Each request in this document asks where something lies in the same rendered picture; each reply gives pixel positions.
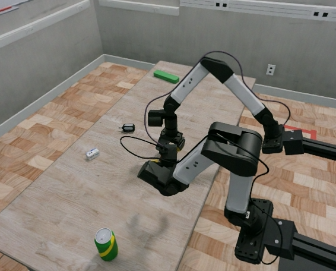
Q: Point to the green soda can with yellow stripe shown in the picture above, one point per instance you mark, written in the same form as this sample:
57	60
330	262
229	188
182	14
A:
106	244

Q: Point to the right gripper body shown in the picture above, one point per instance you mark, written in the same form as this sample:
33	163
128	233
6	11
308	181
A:
178	139

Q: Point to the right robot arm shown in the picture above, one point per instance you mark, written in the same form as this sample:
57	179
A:
221	71

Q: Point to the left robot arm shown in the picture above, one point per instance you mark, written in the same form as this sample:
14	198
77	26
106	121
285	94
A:
239	210

